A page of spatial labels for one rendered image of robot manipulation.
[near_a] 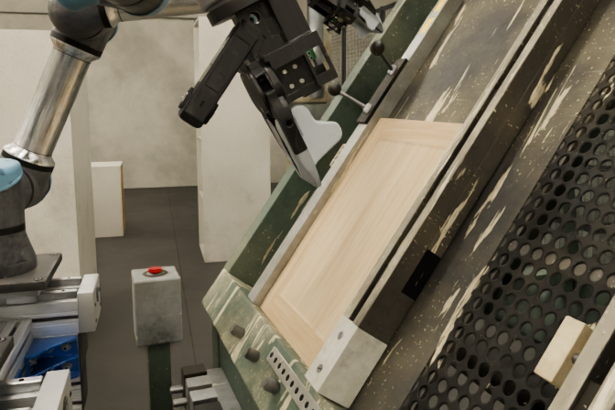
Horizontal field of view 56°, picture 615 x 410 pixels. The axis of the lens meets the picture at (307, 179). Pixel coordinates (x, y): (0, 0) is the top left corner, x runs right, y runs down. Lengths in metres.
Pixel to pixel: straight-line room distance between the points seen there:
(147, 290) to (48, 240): 1.92
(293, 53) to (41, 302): 0.92
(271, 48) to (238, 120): 4.28
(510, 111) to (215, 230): 4.09
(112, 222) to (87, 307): 4.82
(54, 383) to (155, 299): 0.68
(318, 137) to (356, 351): 0.49
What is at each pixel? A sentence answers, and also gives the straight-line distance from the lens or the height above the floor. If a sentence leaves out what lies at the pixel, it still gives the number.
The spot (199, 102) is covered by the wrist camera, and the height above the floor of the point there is 1.40.
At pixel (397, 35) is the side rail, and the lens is 1.79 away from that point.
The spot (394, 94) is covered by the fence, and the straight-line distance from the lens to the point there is 1.50.
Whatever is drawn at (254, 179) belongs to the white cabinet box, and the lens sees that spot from 4.94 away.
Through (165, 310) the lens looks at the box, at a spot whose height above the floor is 0.84.
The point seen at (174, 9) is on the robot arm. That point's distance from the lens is 1.26.
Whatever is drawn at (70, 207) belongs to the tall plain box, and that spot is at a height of 0.81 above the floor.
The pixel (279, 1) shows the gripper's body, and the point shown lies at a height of 1.50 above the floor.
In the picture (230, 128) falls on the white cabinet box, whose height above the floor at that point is 1.14.
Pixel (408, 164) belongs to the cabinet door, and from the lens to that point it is 1.25.
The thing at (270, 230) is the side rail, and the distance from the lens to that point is 1.67.
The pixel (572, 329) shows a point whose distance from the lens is 0.76.
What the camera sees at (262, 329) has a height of 0.90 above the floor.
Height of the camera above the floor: 1.40
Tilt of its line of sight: 8 degrees down
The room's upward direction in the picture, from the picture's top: straight up
